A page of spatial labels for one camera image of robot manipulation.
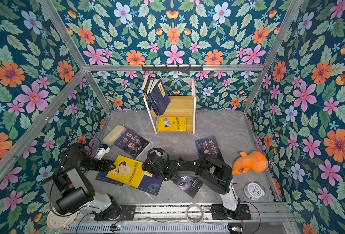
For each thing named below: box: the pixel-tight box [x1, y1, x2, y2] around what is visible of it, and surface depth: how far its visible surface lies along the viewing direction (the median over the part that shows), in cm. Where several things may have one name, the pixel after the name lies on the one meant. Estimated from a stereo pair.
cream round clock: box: [46, 207, 80, 229], surface depth 71 cm
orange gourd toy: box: [231, 151, 269, 176], surface depth 86 cm
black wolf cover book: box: [172, 175, 204, 199], surface depth 84 cm
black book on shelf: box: [141, 74, 155, 116], surface depth 80 cm
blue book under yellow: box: [95, 171, 125, 187], surface depth 85 cm
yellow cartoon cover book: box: [106, 155, 146, 189], surface depth 87 cm
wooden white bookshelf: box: [143, 78, 196, 135], surface depth 104 cm
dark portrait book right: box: [193, 135, 225, 163], surface depth 99 cm
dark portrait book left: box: [114, 128, 151, 160], surface depth 100 cm
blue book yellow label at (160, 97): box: [149, 79, 172, 116], surface depth 88 cm
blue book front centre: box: [137, 171, 164, 196], surface depth 84 cm
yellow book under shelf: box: [157, 116, 187, 133], surface depth 107 cm
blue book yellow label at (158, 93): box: [150, 78, 166, 116], surface depth 86 cm
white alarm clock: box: [243, 181, 266, 201], surface depth 79 cm
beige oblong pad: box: [102, 124, 127, 147], surface depth 103 cm
